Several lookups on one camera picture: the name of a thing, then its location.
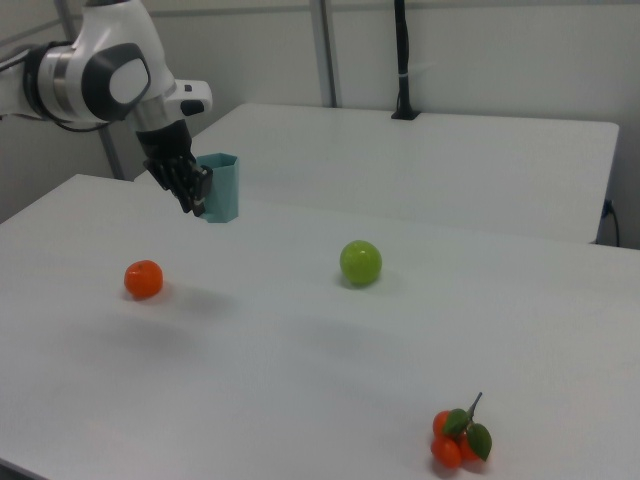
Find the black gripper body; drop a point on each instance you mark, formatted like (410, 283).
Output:
(165, 145)

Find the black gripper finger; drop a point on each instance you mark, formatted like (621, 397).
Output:
(203, 185)
(175, 182)

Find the teal faceted mug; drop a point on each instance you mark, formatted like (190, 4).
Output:
(225, 185)

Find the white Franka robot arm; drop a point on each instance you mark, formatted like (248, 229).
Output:
(115, 25)

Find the round orange fruit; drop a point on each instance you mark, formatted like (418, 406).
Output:
(143, 280)

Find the green apple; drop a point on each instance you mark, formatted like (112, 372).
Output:
(361, 264)

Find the tangerine cluster with leaves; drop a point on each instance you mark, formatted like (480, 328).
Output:
(446, 450)

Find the black camera pole with clamp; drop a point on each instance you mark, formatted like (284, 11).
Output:
(402, 50)

